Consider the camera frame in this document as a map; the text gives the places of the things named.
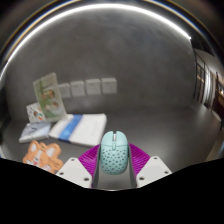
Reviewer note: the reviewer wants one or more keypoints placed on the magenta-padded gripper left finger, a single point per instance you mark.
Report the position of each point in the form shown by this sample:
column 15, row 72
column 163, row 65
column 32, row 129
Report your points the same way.
column 78, row 171

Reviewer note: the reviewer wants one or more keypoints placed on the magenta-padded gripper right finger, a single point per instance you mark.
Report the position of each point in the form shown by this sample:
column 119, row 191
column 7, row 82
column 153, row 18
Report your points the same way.
column 151, row 170

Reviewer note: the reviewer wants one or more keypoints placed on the mint green perforated computer mouse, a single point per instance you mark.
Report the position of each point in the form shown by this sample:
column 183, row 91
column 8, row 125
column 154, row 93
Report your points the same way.
column 114, row 156

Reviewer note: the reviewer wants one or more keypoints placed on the orange corgi-shaped mouse pad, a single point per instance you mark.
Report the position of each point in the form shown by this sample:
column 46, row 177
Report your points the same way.
column 41, row 155

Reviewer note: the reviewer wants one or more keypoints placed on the white book with blue band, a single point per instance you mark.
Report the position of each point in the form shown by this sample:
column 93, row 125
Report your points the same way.
column 83, row 130

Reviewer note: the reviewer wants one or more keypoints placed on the white card with colourful stickers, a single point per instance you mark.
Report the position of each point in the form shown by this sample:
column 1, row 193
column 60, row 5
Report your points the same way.
column 34, row 112

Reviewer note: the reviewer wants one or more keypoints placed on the green menu in acrylic stand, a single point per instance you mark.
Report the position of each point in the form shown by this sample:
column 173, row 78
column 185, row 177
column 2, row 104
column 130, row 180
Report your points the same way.
column 50, row 96

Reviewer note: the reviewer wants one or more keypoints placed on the black-framed glass door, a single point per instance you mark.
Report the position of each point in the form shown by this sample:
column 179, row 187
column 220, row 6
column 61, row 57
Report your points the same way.
column 203, row 83

